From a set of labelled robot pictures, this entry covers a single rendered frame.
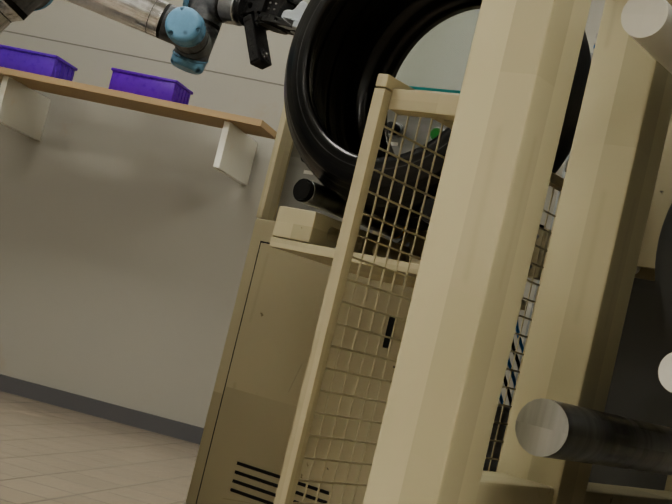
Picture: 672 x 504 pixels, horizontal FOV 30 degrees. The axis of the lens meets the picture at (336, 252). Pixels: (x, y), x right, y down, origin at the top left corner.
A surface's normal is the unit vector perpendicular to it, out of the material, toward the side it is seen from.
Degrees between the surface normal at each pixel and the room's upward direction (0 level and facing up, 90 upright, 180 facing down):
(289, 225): 90
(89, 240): 90
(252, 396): 90
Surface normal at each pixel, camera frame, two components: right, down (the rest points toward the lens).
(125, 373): -0.21, -0.12
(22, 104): 0.95, 0.22
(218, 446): -0.55, -0.19
